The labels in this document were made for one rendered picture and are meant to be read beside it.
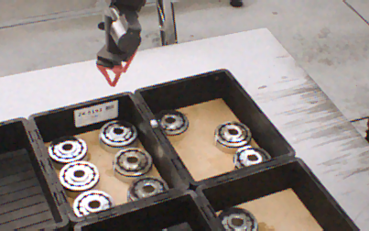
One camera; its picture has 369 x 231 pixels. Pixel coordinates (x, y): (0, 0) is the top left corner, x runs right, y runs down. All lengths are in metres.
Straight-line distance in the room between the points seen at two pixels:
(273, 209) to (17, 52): 2.24
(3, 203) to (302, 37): 2.51
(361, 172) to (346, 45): 1.90
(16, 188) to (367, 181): 1.00
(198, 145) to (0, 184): 0.54
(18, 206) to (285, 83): 1.05
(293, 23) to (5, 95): 2.18
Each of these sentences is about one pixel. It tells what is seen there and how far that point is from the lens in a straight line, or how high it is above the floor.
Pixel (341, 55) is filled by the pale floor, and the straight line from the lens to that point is 3.78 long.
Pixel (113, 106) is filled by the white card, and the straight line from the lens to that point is 1.84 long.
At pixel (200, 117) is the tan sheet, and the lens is 1.92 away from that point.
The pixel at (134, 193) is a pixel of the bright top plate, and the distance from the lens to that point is 1.66.
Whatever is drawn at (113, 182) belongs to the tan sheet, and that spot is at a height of 0.83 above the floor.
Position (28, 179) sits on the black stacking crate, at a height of 0.83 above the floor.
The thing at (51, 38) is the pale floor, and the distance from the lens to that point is 3.73.
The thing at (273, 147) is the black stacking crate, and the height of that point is 0.88.
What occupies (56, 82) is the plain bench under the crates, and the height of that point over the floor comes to 0.70.
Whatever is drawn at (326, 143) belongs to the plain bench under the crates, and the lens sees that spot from 2.11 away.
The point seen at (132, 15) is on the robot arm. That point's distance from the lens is 1.53.
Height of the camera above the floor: 2.08
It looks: 41 degrees down
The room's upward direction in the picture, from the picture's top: 4 degrees clockwise
